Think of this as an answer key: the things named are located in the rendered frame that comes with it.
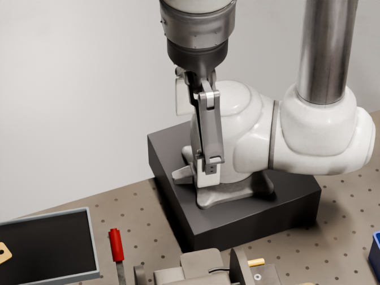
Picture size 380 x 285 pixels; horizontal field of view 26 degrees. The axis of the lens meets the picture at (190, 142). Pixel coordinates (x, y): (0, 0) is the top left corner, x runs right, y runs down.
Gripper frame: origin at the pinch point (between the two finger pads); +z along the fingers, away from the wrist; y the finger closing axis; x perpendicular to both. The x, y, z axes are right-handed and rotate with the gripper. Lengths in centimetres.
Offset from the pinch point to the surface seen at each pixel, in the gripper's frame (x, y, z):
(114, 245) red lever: -12.5, -7.8, 31.6
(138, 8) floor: 23, -212, 146
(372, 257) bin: 47, -21, 74
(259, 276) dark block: 10.6, 2.1, 34.1
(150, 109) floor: 16, -150, 146
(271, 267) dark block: 13.0, 0.9, 34.2
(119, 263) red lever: -12.2, -5.4, 33.9
